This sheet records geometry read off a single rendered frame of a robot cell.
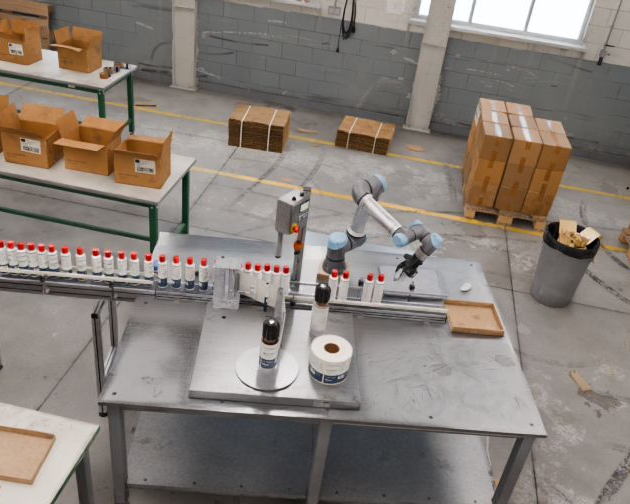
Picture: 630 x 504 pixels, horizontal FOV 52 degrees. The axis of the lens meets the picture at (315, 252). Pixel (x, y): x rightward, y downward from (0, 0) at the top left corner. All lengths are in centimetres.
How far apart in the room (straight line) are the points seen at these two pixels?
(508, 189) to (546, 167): 41
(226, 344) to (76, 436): 83
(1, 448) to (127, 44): 718
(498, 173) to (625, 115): 280
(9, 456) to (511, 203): 517
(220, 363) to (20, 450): 94
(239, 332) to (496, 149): 383
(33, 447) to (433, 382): 188
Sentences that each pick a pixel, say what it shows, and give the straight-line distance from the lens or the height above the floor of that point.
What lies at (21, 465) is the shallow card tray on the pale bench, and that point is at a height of 80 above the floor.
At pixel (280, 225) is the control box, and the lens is 347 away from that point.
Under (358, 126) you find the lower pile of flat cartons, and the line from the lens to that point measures 803.
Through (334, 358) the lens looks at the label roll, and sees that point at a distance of 313.
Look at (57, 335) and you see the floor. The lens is 486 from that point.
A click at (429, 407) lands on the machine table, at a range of 329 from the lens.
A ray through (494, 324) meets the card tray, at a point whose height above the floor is 83.
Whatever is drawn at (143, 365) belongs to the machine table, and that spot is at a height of 83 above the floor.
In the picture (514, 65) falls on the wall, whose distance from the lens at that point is 866.
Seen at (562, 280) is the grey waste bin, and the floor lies 29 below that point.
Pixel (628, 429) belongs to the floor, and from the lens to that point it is 498.
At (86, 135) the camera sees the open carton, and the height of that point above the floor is 95.
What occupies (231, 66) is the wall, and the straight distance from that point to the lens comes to 908.
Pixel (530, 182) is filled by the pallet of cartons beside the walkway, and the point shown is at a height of 48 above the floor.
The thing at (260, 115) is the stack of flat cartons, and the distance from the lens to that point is 769.
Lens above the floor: 309
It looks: 32 degrees down
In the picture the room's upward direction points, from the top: 8 degrees clockwise
